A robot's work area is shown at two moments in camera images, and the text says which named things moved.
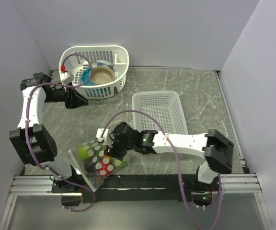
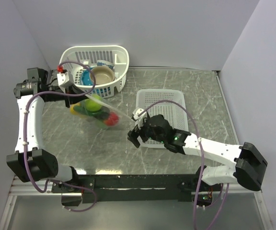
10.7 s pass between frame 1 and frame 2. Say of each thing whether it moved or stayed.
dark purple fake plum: moved
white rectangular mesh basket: stayed
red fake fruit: moved
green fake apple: moved
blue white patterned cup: stayed
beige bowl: stayed
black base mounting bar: stayed
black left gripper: stayed
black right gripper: moved
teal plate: stayed
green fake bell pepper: moved
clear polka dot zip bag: moved
